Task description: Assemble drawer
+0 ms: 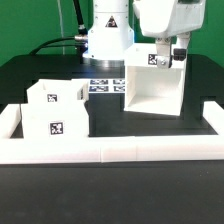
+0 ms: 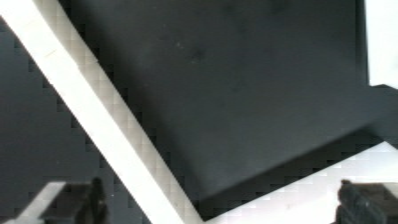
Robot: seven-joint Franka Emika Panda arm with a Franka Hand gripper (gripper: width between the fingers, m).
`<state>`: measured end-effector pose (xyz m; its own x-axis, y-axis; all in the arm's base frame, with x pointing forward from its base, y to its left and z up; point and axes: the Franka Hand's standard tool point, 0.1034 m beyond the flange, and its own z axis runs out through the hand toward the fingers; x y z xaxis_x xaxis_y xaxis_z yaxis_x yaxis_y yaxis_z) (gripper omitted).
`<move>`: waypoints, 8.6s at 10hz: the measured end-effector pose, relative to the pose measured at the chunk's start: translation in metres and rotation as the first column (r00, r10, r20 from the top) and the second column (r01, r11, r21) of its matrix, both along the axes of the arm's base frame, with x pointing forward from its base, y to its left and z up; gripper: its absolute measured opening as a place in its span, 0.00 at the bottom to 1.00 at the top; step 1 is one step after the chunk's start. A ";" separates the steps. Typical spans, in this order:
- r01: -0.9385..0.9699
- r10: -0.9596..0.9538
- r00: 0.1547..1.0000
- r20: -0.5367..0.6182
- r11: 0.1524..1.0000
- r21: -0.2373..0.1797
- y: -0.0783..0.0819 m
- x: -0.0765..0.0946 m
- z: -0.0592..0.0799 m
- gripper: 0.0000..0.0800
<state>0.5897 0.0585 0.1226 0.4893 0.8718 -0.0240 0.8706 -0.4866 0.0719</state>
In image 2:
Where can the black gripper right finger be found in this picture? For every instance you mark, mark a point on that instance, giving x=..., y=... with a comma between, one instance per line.
x=369, y=203

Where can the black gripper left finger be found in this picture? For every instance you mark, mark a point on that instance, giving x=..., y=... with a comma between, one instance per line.
x=66, y=204

